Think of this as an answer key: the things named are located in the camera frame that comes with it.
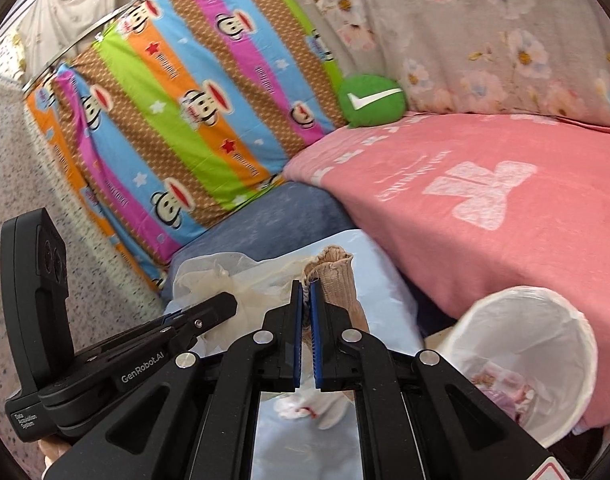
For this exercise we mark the mauve cloth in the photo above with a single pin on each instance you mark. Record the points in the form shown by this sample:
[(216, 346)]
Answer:
[(507, 405)]

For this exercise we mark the blue grey sofa cushion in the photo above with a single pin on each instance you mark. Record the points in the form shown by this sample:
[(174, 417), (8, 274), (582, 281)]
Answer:
[(265, 225)]

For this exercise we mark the colourful monkey print blanket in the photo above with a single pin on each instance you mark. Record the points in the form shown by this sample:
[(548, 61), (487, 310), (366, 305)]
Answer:
[(185, 85)]

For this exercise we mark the beige frilly cuff sock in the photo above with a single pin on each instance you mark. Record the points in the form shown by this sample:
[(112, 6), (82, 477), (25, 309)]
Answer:
[(342, 285)]

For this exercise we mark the bin with white bag liner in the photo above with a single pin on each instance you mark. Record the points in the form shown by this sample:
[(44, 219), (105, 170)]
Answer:
[(535, 320)]

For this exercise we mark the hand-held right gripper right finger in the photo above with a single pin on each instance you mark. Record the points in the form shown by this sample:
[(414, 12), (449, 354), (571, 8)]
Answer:
[(317, 340)]

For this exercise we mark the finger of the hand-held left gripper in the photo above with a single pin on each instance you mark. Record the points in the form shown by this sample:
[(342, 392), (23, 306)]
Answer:
[(210, 315)]

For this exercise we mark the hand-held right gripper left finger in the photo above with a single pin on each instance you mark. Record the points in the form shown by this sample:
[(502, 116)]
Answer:
[(297, 340)]

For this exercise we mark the grey floral sheet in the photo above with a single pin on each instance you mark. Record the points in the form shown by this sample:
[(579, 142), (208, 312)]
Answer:
[(485, 25)]

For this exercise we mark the green round check mark cushion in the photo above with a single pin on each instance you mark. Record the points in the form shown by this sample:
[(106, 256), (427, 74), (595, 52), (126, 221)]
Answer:
[(372, 102)]

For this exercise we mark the pink blanket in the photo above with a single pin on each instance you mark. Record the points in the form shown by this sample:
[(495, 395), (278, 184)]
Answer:
[(485, 260)]

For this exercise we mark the clear plastic bag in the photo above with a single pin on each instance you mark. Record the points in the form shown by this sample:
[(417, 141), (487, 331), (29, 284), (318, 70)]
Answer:
[(210, 275)]

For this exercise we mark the white hanging cloth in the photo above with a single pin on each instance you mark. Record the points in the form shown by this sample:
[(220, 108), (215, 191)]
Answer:
[(75, 5)]

